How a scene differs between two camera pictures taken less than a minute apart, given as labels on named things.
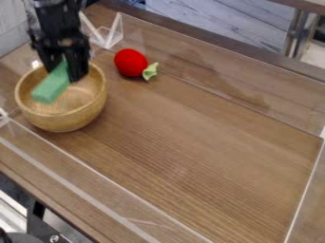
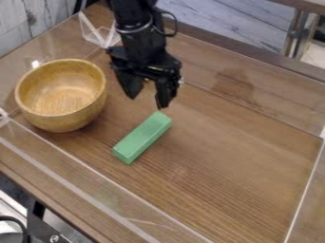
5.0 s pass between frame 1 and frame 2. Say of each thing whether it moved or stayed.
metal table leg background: stayed
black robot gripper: moved
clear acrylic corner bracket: stayed
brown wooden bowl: stayed
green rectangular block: moved
